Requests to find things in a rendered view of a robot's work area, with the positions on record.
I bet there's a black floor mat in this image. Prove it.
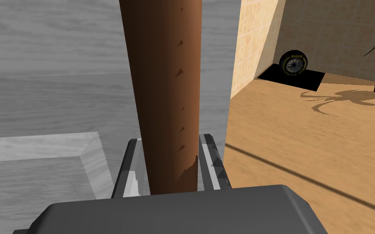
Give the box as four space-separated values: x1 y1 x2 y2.
257 63 326 92

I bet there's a brown door handle bar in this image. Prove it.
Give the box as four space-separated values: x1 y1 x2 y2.
119 0 203 196

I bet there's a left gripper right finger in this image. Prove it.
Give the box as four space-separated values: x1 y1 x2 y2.
196 133 232 192

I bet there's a black tyre with yellow lettering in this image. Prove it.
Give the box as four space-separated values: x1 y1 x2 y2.
279 50 308 77

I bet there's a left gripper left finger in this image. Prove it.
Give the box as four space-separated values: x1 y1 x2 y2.
111 138 151 199

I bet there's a grey wooden door leaf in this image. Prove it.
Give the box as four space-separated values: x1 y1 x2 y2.
0 0 242 234

